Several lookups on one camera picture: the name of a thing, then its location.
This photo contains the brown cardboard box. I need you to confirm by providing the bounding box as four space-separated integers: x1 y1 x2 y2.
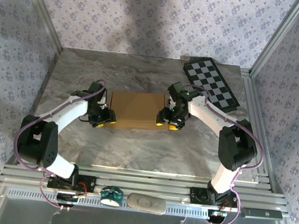
104 87 174 135

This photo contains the black grey checkerboard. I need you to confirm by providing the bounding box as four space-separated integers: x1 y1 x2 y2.
178 55 245 114

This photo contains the grey oval stone pad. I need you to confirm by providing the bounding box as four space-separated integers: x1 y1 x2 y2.
125 192 169 216

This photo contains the black rectangular bar device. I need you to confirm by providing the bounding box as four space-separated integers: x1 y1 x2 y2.
240 206 284 222

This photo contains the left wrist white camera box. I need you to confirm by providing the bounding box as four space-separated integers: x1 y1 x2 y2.
99 95 109 110

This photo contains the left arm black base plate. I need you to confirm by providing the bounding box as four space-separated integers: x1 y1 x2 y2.
46 170 97 193

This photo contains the aluminium rail frame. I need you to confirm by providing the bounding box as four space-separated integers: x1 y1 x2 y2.
0 154 293 218

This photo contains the aluminium side rail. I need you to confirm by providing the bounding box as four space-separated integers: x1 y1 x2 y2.
227 68 287 191

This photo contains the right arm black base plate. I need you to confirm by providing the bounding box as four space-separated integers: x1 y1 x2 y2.
188 186 240 209

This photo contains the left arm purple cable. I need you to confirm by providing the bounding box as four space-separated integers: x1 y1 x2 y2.
6 70 108 215

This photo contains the grey slotted cable duct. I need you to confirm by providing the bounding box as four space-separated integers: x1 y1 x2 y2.
6 187 210 221

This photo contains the aluminium corner post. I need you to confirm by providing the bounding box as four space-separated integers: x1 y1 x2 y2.
10 0 69 54
247 0 299 84

